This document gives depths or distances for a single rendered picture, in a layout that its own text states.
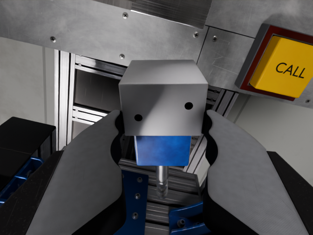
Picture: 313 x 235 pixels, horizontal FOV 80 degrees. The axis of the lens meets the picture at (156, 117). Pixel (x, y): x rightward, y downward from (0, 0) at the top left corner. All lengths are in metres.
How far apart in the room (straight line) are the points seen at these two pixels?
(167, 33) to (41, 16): 0.16
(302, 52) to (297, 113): 1.22
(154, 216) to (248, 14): 0.38
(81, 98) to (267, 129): 1.16
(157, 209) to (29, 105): 1.17
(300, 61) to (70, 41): 0.28
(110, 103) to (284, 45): 0.83
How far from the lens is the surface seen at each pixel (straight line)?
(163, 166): 0.17
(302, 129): 1.57
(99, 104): 0.99
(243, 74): 0.28
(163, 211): 0.45
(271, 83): 0.27
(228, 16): 0.27
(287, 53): 0.27
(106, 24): 0.27
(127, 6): 0.18
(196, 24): 0.17
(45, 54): 1.25
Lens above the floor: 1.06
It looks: 60 degrees down
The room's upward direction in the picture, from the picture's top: 178 degrees counter-clockwise
